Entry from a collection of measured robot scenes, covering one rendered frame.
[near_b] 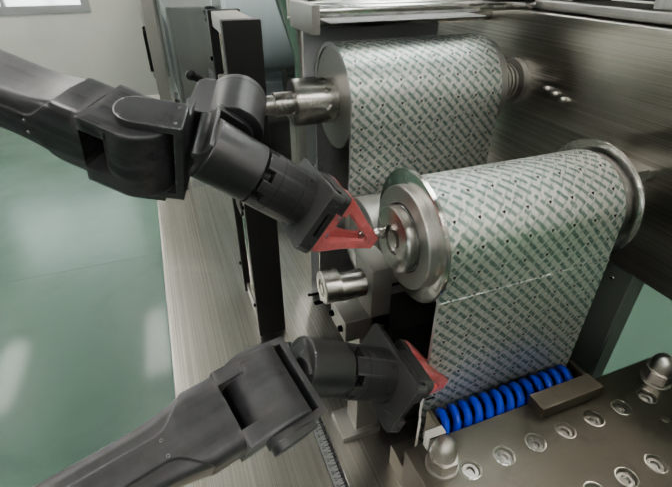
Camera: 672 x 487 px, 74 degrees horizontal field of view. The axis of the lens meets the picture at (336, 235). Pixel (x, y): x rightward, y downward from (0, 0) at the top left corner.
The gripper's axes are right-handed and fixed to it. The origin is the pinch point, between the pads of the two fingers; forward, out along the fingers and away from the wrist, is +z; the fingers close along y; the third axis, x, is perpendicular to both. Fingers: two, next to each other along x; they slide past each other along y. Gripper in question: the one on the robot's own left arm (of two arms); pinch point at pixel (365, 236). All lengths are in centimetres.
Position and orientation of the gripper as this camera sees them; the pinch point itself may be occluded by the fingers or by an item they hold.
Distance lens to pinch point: 49.1
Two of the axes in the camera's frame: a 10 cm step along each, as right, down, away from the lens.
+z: 7.5, 4.0, 5.2
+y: 3.3, 4.5, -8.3
